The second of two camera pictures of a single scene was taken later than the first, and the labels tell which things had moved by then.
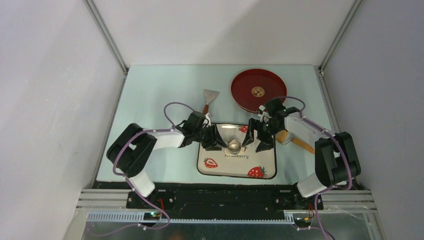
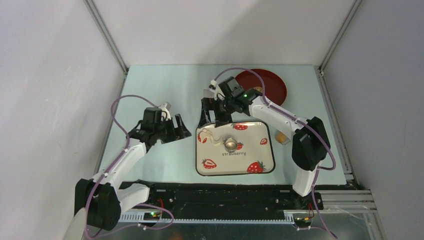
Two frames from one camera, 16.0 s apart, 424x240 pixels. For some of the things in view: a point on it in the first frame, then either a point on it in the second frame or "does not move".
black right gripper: (266, 143) -> (211, 104)
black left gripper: (215, 142) -> (176, 133)
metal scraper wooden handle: (209, 95) does not move
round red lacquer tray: (252, 88) does not move
